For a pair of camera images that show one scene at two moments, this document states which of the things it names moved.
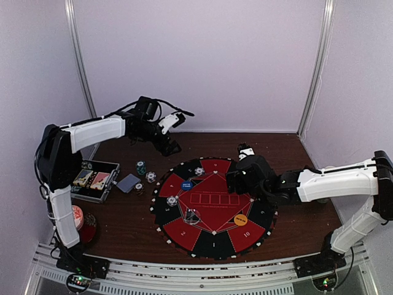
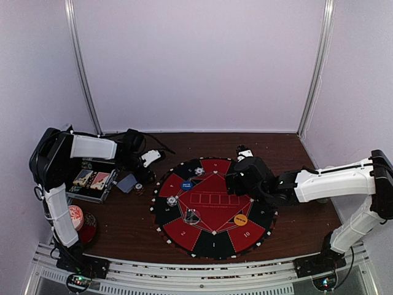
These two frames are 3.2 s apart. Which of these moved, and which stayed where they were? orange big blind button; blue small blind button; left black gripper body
Moved: left black gripper body
Stayed: blue small blind button; orange big blind button
